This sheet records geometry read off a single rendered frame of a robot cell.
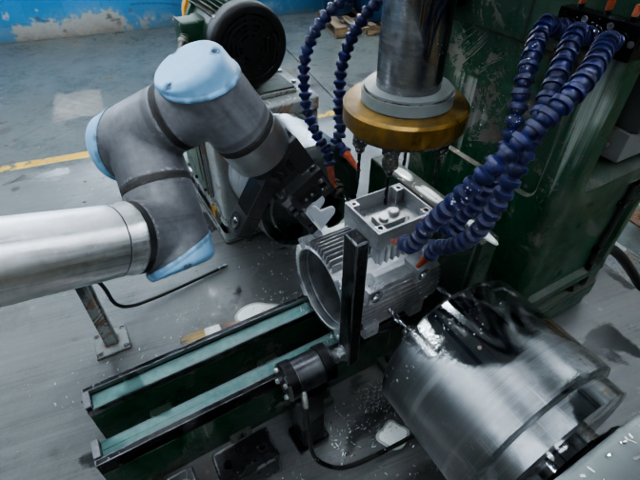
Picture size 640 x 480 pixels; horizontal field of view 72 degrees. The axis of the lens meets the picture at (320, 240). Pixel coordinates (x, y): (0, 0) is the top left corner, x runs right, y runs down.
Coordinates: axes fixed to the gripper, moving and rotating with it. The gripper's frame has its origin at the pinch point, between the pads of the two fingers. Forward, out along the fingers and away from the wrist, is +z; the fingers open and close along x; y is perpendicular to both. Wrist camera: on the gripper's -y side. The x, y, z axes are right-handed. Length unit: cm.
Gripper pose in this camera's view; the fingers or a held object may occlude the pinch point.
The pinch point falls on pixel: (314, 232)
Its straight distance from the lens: 78.1
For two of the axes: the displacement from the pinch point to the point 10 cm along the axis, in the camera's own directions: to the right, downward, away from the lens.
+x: -5.0, -5.7, 6.5
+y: 7.5, -6.6, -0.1
